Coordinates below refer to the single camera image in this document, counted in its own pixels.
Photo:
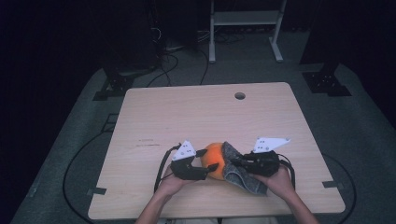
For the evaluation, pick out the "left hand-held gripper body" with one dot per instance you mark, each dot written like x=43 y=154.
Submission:
x=185 y=166

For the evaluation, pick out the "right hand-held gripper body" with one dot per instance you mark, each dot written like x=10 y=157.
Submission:
x=263 y=163

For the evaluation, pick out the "orange plush toy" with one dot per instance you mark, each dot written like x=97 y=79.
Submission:
x=213 y=160

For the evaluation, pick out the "grey fluffy towel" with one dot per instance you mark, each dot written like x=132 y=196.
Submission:
x=239 y=180

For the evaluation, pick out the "person's left hand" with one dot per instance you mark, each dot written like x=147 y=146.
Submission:
x=172 y=185

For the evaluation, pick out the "person's right hand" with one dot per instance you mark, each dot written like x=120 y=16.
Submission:
x=280 y=183

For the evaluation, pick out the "grey tape strip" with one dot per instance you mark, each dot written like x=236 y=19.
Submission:
x=97 y=191
x=332 y=184

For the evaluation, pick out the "black stand base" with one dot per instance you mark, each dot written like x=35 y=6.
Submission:
x=327 y=83
x=120 y=84

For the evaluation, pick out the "white metal stand frame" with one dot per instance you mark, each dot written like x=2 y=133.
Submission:
x=243 y=18

